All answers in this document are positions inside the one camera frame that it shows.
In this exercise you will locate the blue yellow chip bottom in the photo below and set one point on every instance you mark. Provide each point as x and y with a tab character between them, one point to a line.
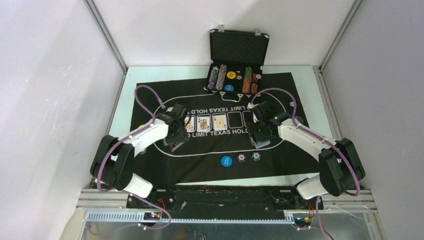
256	156

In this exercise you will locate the green orange chip row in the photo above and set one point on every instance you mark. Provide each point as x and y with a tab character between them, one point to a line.
247	80

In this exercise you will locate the black poker felt mat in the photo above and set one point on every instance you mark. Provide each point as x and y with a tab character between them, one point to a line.
199	159

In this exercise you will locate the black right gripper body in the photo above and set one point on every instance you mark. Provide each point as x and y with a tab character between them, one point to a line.
256	126

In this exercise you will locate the purple chip bottom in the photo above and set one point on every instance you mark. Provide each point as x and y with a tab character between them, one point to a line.
241	157

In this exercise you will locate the brown chip row in case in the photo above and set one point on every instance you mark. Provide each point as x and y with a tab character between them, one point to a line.
255	82

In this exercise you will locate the red triangular all-in marker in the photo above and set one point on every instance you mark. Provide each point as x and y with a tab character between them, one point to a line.
174	147

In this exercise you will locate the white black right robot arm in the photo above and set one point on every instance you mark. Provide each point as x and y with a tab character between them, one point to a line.
340	167

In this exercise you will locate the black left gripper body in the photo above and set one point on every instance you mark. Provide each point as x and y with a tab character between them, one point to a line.
181	135

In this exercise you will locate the blue button in case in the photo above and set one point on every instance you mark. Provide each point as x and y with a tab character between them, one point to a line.
229	88

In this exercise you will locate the black aluminium chip case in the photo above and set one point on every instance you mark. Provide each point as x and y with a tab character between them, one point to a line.
238	50

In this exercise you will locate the blue round button chip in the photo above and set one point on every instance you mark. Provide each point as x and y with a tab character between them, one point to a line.
226	161

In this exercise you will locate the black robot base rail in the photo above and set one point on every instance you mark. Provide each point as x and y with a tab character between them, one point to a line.
208	202

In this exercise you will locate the blue card deck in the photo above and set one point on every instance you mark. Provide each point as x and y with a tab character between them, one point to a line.
261	144

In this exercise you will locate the ten of diamonds card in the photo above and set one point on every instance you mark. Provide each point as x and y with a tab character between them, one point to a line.
190	124

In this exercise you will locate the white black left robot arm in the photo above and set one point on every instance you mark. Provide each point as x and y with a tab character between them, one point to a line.
114	160

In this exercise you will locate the purple chip row in case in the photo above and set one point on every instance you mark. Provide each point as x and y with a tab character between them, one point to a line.
213	78

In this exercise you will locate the pink grey chip row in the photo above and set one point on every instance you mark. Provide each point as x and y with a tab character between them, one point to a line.
219	85

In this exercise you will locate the yellow button in case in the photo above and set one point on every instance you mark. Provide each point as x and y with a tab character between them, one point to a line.
231	75

